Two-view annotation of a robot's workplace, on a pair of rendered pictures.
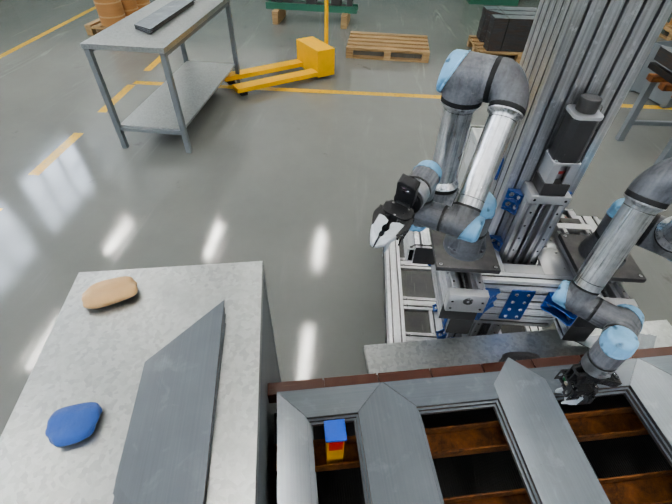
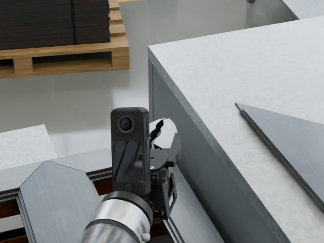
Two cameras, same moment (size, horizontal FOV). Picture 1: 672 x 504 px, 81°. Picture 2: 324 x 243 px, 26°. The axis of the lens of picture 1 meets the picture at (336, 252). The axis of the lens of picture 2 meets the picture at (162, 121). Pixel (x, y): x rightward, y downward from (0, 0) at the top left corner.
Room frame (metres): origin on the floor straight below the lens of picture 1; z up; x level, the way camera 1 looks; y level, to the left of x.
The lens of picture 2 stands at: (1.46, -0.28, 2.04)
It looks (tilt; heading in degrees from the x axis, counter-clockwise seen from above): 34 degrees down; 167
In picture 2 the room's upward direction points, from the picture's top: straight up
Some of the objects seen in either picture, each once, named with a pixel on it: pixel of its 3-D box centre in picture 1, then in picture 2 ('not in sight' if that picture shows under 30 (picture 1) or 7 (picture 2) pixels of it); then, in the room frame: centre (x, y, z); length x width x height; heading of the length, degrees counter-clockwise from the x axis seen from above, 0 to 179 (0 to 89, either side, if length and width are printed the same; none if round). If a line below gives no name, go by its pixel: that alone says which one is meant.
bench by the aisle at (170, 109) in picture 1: (178, 65); not in sight; (4.29, 1.70, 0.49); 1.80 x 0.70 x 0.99; 175
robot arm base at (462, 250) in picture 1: (467, 236); not in sight; (1.06, -0.47, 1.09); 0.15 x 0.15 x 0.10
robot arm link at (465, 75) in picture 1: (451, 144); not in sight; (1.13, -0.35, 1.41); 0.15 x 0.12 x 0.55; 62
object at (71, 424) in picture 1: (73, 424); not in sight; (0.37, 0.61, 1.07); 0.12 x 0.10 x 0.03; 108
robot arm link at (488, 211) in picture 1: (473, 210); not in sight; (1.07, -0.46, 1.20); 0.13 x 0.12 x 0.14; 62
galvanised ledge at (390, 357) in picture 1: (530, 355); not in sight; (0.85, -0.78, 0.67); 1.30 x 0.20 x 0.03; 98
